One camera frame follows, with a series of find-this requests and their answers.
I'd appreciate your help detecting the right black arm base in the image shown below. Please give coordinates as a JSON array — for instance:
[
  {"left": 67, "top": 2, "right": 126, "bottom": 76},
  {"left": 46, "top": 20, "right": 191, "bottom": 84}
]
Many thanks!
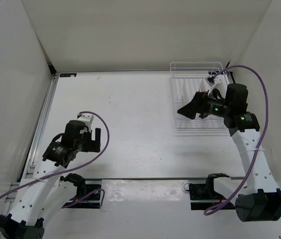
[{"left": 183, "top": 183, "right": 226, "bottom": 211}]

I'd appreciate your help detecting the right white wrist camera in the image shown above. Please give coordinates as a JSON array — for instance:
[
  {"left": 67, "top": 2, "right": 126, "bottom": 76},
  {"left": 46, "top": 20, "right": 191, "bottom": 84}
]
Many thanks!
[{"left": 203, "top": 76, "right": 222, "bottom": 95}]

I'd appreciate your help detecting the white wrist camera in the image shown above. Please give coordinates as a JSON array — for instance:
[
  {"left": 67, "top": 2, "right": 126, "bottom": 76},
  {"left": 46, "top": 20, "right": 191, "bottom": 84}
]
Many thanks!
[
  {"left": 203, "top": 76, "right": 222, "bottom": 95},
  {"left": 77, "top": 113, "right": 94, "bottom": 131}
]

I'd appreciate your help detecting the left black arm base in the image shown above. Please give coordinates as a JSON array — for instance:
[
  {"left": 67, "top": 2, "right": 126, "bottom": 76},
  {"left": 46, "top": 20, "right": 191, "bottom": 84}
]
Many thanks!
[{"left": 63, "top": 180, "right": 105, "bottom": 209}]

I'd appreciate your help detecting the blue label sticker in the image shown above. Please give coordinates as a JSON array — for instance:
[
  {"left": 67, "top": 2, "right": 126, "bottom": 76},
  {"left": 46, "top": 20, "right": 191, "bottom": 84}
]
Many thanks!
[{"left": 59, "top": 73, "right": 77, "bottom": 78}]

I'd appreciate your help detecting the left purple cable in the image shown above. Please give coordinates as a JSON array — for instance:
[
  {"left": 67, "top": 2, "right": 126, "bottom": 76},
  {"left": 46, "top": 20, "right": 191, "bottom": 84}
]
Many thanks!
[{"left": 0, "top": 111, "right": 110, "bottom": 232}]

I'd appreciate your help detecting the white wire dish rack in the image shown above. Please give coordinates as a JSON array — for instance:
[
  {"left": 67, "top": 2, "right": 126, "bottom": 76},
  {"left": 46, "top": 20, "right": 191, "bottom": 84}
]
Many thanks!
[{"left": 170, "top": 62, "right": 233, "bottom": 136}]

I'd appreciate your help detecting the aluminium table rail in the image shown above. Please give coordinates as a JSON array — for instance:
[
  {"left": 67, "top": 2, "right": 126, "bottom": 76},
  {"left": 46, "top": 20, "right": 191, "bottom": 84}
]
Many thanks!
[{"left": 17, "top": 73, "right": 59, "bottom": 182}]

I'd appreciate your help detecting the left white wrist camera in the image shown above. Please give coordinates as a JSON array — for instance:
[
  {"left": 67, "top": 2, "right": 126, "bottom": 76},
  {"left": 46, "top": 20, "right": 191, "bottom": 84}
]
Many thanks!
[{"left": 77, "top": 113, "right": 94, "bottom": 131}]

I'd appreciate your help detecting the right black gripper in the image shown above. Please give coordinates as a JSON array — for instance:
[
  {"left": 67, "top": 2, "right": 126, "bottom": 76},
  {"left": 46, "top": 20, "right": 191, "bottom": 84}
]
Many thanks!
[{"left": 177, "top": 90, "right": 231, "bottom": 120}]

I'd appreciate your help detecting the purple cable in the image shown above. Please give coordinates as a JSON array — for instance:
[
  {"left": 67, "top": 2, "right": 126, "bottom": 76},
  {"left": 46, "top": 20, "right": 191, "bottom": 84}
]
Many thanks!
[
  {"left": 0, "top": 111, "right": 110, "bottom": 232},
  {"left": 203, "top": 65, "right": 269, "bottom": 216}
]

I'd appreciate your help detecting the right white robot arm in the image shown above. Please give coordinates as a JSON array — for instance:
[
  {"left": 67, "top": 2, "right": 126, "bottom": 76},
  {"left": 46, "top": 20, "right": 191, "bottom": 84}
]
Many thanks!
[{"left": 177, "top": 84, "right": 281, "bottom": 222}]

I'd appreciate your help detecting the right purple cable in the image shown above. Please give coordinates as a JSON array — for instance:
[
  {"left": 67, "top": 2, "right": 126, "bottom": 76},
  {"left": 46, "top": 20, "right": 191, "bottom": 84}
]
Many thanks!
[{"left": 203, "top": 65, "right": 269, "bottom": 216}]

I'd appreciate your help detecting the white plate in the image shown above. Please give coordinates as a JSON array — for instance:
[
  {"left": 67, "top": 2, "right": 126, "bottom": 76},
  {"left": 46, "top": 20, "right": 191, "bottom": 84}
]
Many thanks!
[{"left": 199, "top": 79, "right": 209, "bottom": 92}]

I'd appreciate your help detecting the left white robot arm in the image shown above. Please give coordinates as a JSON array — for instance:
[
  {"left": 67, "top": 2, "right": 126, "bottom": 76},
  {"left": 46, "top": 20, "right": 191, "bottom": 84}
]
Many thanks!
[{"left": 0, "top": 115, "right": 101, "bottom": 239}]

